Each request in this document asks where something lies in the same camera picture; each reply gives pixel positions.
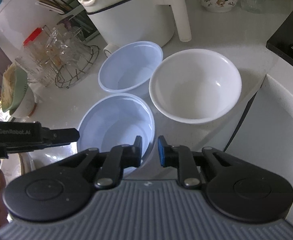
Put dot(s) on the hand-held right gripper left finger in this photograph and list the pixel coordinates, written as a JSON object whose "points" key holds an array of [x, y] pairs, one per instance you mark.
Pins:
{"points": [[136, 155]]}

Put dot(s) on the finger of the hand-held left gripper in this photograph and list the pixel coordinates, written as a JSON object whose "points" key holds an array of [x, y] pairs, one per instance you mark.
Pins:
{"points": [[61, 136]]}

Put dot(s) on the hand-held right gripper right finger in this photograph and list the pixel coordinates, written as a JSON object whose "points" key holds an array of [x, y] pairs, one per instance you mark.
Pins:
{"points": [[161, 152]]}

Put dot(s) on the blue plastic bowl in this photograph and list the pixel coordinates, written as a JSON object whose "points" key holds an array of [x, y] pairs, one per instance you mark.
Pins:
{"points": [[129, 65], [116, 125]]}

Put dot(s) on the white ceramic bowl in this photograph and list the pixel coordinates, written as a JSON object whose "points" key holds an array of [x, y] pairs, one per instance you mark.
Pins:
{"points": [[194, 87]]}

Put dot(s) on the white bowl under colander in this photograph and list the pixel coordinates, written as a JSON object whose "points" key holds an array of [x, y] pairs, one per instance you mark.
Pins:
{"points": [[24, 105]]}

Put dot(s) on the green colander with noodles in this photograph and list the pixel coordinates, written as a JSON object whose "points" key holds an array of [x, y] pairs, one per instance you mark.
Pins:
{"points": [[12, 90]]}

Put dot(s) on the red lidded glass jar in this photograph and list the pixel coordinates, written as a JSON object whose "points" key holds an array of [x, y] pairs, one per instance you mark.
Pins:
{"points": [[34, 62]]}

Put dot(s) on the white electric cooking pot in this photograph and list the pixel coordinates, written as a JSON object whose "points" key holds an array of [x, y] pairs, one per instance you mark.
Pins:
{"points": [[131, 20]]}

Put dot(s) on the black induction cooktop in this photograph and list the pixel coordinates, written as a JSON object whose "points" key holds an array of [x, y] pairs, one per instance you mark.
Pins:
{"points": [[289, 37]]}

